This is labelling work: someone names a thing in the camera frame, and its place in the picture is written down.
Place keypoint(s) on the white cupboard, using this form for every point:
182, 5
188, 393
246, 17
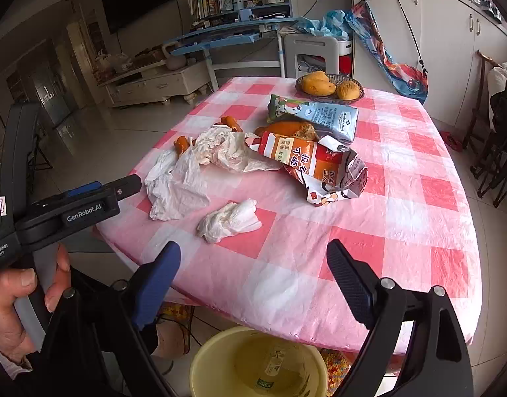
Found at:
443, 49

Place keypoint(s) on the translucent plastic bag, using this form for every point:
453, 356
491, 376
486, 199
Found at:
117, 62

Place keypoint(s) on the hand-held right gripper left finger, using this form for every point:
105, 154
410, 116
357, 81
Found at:
156, 289

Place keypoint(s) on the white plastic stool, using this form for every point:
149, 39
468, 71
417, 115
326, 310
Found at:
315, 43

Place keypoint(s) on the row of books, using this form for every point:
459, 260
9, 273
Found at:
201, 2

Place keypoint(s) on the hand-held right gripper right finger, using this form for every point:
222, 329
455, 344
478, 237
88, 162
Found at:
352, 285

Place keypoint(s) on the person's left hand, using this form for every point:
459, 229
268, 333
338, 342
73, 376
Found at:
7, 310

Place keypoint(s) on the cream television cabinet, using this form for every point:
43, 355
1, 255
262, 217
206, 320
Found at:
154, 84

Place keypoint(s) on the white sack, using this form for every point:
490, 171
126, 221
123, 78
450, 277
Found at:
499, 82

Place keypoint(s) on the black folding chair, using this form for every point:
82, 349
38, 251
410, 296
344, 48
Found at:
503, 132

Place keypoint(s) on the long orange peel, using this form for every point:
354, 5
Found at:
278, 128

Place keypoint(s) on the person's left forearm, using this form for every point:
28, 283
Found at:
3, 370

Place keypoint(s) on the colourful printed bag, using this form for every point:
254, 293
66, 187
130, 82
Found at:
381, 53

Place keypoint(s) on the dark wooden chair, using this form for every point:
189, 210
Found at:
485, 58

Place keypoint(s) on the light blue crumpled bag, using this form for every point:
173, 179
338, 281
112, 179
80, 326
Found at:
323, 25

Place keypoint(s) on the red slipper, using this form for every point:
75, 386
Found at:
451, 140

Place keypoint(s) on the blue study desk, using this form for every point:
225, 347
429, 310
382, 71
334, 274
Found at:
220, 35

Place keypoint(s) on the orange peel piece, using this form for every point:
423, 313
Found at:
230, 123
308, 131
181, 144

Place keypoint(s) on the yellow mango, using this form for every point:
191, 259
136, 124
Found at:
319, 76
315, 87
347, 90

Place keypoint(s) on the large white tissue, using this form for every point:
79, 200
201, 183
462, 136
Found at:
183, 182

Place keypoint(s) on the woven fruit basket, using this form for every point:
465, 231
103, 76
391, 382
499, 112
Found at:
330, 100

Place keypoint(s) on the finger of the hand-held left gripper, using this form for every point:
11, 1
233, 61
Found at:
92, 211

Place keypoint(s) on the yellow plastic basin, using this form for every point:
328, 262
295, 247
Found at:
212, 364

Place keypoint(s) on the orange printed wrapper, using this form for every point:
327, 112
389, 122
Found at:
303, 157

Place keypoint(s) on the blue milk carton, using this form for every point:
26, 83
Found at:
327, 120

